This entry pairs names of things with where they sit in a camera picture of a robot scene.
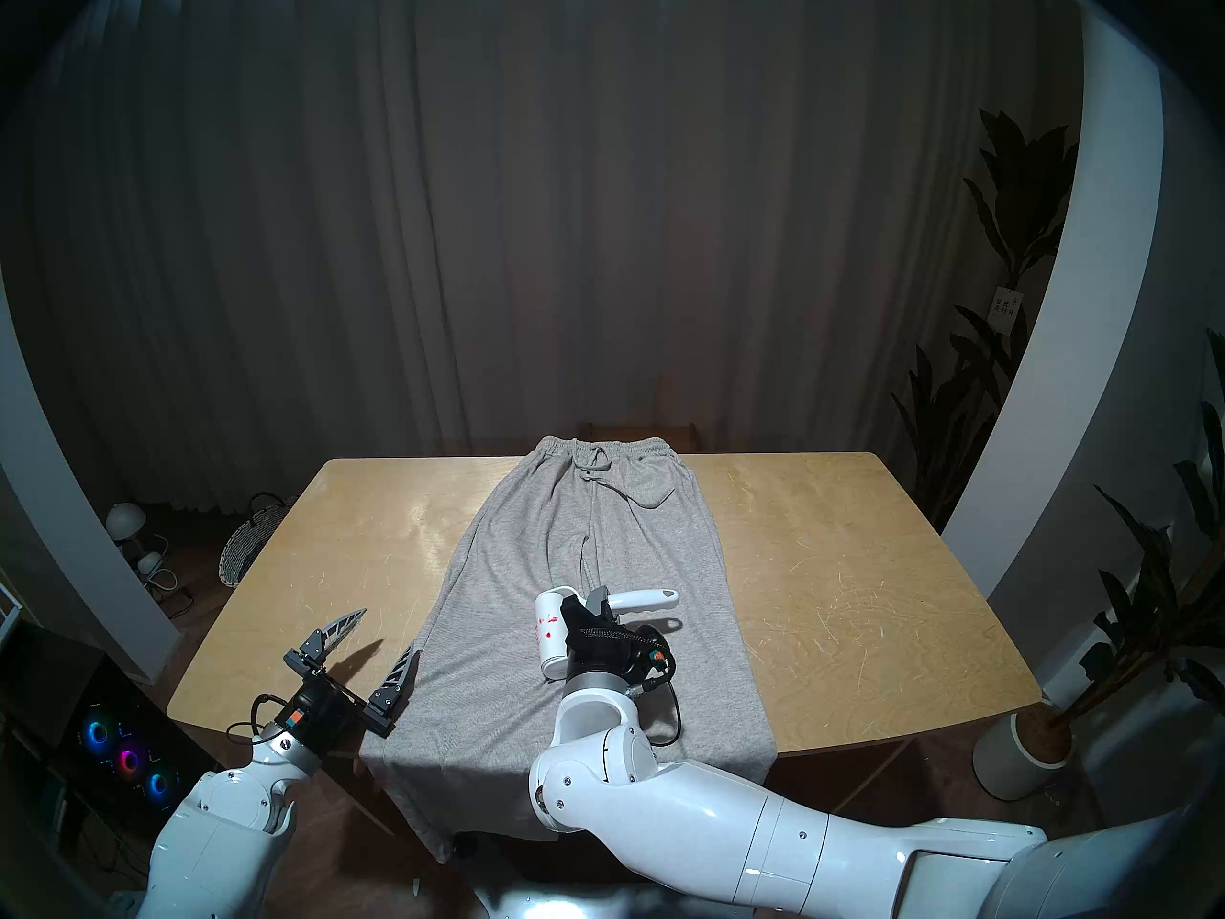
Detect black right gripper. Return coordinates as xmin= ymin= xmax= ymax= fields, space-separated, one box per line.
xmin=560 ymin=586 xmax=677 ymax=686

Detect grey pleated curtain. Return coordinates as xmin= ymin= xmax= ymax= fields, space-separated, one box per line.
xmin=19 ymin=0 xmax=1082 ymax=511

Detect tall dark leafy plant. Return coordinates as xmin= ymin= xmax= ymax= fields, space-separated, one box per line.
xmin=890 ymin=108 xmax=1080 ymax=533

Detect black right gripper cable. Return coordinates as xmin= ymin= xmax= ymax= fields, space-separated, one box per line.
xmin=622 ymin=620 xmax=683 ymax=748

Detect grey drawstring sweatpants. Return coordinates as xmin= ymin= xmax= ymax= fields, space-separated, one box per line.
xmin=359 ymin=436 xmax=778 ymax=863

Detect white lint roller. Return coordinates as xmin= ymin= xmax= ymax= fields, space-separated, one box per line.
xmin=534 ymin=587 xmax=680 ymax=681

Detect narrow white arch pillar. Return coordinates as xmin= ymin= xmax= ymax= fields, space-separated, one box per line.
xmin=0 ymin=266 xmax=183 ymax=684

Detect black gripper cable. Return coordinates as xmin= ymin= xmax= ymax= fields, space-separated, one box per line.
xmin=227 ymin=694 xmax=289 ymax=742
xmin=622 ymin=620 xmax=683 ymax=748

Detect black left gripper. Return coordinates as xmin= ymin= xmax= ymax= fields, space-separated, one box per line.
xmin=278 ymin=608 xmax=423 ymax=760

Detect leafy plant in white pot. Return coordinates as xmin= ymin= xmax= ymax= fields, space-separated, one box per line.
xmin=973 ymin=328 xmax=1225 ymax=801

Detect striped woven basket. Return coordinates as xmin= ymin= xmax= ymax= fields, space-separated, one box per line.
xmin=218 ymin=493 xmax=299 ymax=589

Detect black computer with rgb fans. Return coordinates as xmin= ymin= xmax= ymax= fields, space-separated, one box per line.
xmin=0 ymin=625 xmax=223 ymax=832

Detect wide white arch pillar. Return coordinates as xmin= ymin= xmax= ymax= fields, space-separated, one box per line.
xmin=943 ymin=8 xmax=1165 ymax=645

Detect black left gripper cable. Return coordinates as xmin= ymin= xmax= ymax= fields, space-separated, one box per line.
xmin=227 ymin=694 xmax=289 ymax=742

